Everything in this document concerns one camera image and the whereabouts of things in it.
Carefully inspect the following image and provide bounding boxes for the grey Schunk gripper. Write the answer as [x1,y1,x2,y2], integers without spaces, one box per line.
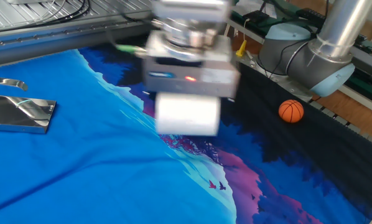
[142,55,241,99]

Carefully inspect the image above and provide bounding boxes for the white toilet paper roll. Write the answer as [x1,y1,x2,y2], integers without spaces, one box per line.
[154,92,221,137]

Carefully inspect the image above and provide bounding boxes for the small orange basketball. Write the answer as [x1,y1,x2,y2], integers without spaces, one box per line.
[278,99,305,124]

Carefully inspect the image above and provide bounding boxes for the blue landscape print tablecloth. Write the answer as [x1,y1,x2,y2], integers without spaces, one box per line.
[0,35,372,224]

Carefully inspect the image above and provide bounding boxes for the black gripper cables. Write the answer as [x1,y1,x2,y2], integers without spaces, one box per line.
[109,14,162,57]

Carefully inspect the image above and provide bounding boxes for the black pendant cables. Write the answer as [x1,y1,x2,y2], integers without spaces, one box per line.
[17,0,92,26]

